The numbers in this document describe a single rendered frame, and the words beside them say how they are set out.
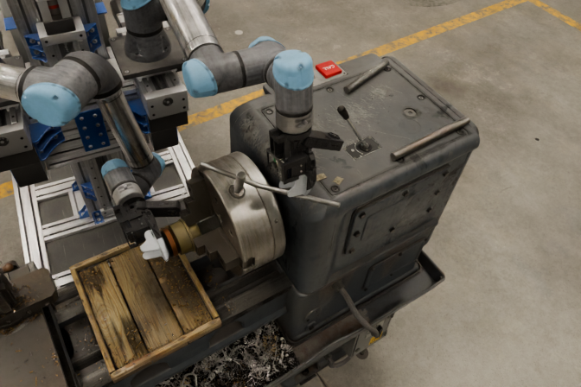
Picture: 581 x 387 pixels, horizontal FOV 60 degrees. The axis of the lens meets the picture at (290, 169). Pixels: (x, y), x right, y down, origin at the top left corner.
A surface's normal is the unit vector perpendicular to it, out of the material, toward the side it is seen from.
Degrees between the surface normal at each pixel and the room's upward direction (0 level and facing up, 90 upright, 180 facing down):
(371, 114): 0
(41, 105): 90
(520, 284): 0
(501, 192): 0
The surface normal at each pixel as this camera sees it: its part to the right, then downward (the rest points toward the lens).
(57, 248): 0.07, -0.67
